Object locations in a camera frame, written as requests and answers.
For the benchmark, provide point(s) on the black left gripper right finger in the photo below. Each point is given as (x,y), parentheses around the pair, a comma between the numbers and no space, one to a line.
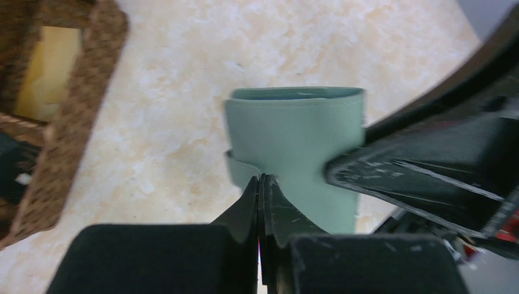
(283,266)

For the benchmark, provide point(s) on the black item in basket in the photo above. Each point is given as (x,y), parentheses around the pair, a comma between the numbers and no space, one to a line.
(12,170)

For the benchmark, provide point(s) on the yellow card in basket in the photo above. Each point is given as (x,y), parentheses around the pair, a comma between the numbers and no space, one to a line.
(50,65)

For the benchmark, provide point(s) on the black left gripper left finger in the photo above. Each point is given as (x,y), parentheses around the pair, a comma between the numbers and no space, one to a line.
(240,258)

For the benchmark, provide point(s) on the green card holder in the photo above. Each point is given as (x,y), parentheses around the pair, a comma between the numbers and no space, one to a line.
(291,133)

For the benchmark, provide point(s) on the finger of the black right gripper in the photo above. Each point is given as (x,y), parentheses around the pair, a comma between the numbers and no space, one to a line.
(491,71)
(458,169)

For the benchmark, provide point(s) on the brown wicker divided basket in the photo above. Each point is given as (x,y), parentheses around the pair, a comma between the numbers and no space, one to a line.
(52,151)

